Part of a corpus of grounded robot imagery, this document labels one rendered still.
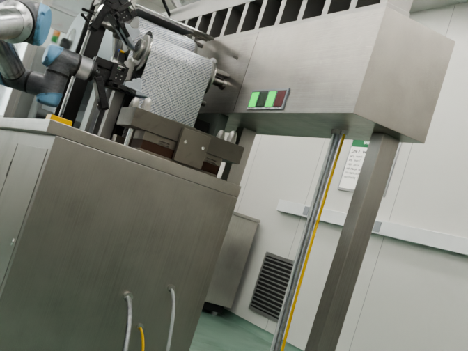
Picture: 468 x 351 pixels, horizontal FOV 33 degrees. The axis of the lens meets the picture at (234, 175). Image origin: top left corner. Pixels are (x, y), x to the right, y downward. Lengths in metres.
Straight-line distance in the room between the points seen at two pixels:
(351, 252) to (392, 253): 3.42
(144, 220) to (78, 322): 0.37
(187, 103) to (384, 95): 0.87
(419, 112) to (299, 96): 0.37
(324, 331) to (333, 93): 0.65
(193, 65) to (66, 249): 0.81
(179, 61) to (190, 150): 0.37
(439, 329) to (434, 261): 0.45
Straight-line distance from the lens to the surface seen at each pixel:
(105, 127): 2.80
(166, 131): 2.58
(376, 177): 2.26
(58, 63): 2.65
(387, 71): 2.19
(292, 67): 2.51
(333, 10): 2.49
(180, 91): 2.80
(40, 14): 2.28
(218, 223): 2.60
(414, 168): 5.75
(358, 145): 6.36
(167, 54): 2.79
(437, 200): 5.46
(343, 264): 2.24
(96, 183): 2.45
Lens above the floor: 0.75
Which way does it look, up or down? 4 degrees up
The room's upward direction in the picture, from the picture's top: 18 degrees clockwise
